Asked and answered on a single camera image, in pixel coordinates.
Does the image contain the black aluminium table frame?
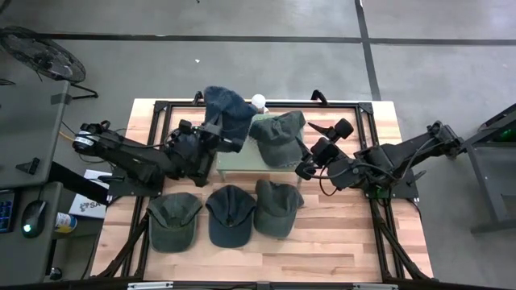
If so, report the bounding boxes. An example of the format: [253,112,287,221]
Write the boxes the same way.
[95,98,435,283]

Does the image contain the white bulb lamp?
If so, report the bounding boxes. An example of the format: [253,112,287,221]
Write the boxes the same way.
[250,93,270,115]

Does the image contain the white cardboard box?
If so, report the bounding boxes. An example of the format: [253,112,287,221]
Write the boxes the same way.
[68,168,114,221]

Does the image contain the grey desk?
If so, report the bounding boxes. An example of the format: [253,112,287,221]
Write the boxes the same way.
[0,180,65,285]
[0,79,72,189]

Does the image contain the black floor fan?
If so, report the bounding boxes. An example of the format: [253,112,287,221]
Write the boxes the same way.
[0,25,99,101]

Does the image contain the navy blue baseball cap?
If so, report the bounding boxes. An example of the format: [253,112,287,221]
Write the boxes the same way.
[205,184,258,249]
[202,85,259,143]

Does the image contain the black desk support bar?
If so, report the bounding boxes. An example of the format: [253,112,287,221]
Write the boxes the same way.
[48,160,114,206]

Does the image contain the black keyboard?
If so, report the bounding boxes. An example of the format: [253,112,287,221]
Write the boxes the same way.
[0,189,16,234]

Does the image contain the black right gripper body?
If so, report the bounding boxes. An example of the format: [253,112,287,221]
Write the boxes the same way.
[310,118,355,164]

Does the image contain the dark metal desk frame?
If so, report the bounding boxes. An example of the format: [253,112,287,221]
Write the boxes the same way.
[459,102,516,235]

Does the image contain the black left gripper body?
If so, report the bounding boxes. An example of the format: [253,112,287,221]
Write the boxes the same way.
[167,119,221,188]

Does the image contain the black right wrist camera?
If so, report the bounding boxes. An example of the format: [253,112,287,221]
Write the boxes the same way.
[295,159,318,181]

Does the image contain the dark green baseball cap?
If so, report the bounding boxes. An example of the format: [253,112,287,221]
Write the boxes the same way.
[253,178,306,239]
[248,110,307,169]
[145,192,204,254]

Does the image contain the white and yellow can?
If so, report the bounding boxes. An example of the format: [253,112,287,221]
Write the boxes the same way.
[54,212,78,234]

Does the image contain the green perforated small table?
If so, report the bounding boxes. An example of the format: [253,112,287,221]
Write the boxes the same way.
[215,114,306,185]

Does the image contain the black computer mouse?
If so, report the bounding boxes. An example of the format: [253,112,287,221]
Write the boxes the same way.
[20,199,48,239]

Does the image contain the silver edge bracket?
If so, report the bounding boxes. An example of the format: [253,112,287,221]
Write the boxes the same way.
[127,281,174,290]
[352,283,399,290]

